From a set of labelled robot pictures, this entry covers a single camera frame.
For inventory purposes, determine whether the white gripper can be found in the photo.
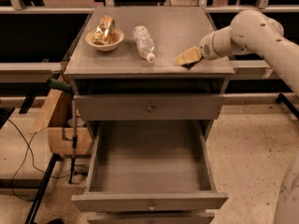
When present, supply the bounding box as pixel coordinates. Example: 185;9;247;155
175;32;221;65

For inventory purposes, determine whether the dark blue rxbar wrapper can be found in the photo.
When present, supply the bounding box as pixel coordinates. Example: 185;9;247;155
183;62;199;69

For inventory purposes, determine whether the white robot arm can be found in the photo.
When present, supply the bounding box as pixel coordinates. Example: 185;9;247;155
175;10;299;224

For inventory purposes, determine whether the grey top drawer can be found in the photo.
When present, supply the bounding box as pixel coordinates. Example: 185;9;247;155
75;94;224;120

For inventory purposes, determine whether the grey wooden drawer cabinet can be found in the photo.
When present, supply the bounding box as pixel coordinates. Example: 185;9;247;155
65;7;233;224

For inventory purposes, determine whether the open grey middle drawer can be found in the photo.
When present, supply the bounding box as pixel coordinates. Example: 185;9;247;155
72;120;228;213

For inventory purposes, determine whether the grey bottom drawer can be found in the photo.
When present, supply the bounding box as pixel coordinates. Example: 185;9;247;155
87;212;215;224

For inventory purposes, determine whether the clear plastic water bottle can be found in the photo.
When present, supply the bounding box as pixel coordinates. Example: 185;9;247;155
134;25;156;63

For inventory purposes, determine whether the beige ceramic bowl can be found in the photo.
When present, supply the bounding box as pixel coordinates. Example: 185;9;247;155
85;29;124;52

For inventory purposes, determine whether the crumpled gold snack bag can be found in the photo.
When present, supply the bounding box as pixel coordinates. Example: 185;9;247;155
93;15;115;44

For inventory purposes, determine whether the black bar right floor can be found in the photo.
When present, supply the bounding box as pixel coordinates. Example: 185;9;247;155
276;93;299;119

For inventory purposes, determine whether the black stand leg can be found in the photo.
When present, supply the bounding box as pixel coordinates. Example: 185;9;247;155
24;154;61;224

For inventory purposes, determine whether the green handled pole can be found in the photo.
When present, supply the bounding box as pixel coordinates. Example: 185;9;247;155
47;77;78;184

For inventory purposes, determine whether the black floor cable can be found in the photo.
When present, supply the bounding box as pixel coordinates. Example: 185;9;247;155
7;119;72;203

